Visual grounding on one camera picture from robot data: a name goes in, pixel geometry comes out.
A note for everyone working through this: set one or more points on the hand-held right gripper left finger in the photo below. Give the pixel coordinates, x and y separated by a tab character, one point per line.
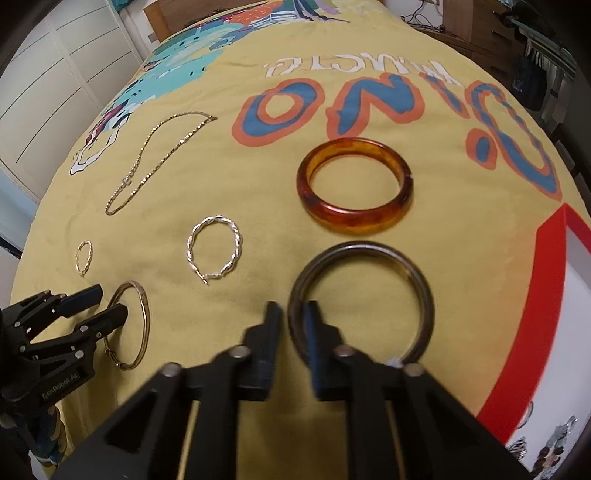
271	337

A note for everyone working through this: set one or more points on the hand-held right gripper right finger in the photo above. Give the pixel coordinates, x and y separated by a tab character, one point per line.
315	344

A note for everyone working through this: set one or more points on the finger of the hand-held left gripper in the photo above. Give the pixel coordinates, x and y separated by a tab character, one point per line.
85	297
108	319

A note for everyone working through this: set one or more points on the small gold hoop earring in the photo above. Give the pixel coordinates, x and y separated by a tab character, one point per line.
77	258

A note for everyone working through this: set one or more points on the silver twisted hoop earring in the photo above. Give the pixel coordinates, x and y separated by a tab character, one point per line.
190	249

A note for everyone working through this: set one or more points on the dark metal bangle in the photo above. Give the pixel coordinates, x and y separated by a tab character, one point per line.
427	300

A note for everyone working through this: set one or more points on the amber resin bangle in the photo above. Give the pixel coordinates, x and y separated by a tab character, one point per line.
351	221

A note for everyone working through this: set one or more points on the red jewelry box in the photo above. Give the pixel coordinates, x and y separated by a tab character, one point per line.
549	277

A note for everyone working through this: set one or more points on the yellow printed blanket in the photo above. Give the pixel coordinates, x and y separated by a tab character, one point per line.
258	184

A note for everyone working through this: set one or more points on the white wardrobe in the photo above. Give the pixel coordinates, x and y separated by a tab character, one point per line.
46	92

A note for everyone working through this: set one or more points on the wooden headboard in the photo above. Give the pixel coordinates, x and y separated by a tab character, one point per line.
184	14

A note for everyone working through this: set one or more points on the low wooden nightstand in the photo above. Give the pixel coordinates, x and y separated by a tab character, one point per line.
452	44

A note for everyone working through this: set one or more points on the navy tote bag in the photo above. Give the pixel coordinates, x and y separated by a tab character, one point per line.
528	81

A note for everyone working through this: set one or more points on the wooden dresser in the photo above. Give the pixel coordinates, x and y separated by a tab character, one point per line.
489	23

